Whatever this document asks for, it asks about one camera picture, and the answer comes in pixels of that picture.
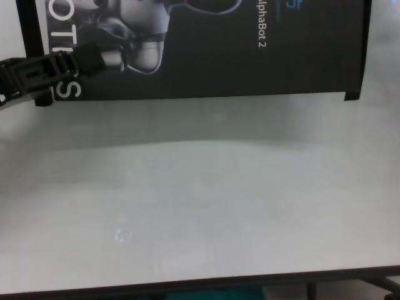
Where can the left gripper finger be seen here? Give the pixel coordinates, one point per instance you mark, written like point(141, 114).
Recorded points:
point(34, 72)
point(9, 99)

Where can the black tape strip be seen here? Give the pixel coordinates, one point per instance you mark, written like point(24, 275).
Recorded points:
point(31, 28)
point(352, 95)

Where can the black robot print poster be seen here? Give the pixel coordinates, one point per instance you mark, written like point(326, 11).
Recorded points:
point(218, 62)

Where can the black table frame bar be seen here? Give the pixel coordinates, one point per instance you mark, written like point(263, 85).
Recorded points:
point(382, 289)

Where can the black table leg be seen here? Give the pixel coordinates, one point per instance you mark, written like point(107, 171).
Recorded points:
point(310, 292)

